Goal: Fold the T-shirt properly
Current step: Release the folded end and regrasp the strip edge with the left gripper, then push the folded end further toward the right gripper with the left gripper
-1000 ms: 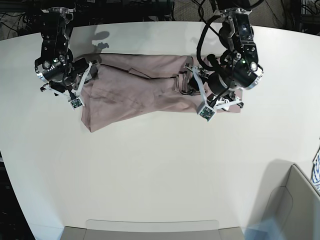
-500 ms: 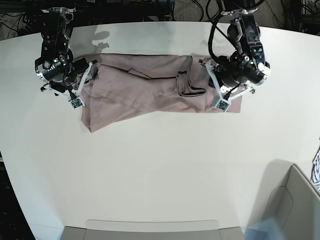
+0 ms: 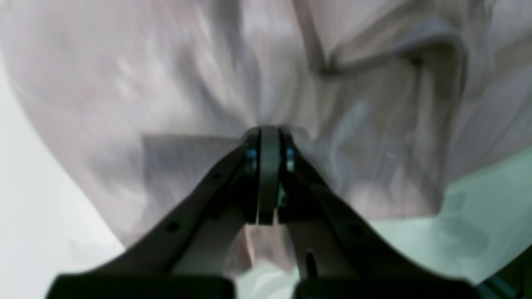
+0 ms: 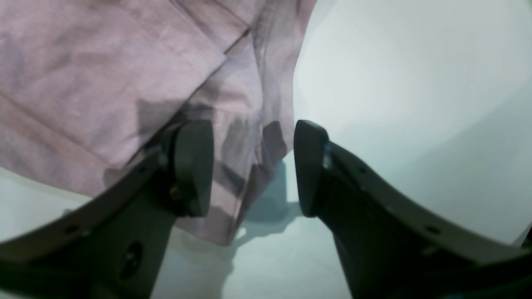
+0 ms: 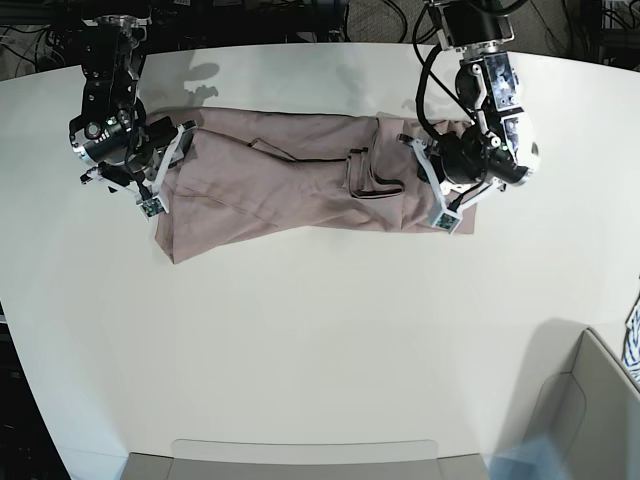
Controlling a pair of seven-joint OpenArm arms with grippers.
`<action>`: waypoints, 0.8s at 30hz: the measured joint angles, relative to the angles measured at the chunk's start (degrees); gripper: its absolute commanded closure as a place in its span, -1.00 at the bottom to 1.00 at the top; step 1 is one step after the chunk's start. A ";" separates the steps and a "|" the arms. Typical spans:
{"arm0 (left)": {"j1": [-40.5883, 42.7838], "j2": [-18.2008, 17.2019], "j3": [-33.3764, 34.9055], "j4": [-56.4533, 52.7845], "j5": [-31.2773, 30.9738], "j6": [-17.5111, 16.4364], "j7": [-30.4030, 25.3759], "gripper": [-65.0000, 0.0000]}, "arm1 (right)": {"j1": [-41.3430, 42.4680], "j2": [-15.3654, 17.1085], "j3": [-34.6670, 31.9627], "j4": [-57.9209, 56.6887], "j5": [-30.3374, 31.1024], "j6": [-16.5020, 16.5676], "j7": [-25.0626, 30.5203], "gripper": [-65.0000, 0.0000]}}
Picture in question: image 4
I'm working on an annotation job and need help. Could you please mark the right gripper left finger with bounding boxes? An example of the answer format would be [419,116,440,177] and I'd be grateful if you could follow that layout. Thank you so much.
[0,120,214,299]

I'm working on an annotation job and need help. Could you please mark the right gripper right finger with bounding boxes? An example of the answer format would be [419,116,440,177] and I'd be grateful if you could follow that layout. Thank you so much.
[294,120,532,299]

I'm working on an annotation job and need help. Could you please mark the mauve pink T-shirt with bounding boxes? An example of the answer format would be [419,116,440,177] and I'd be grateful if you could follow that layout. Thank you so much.
[0,0,317,246]

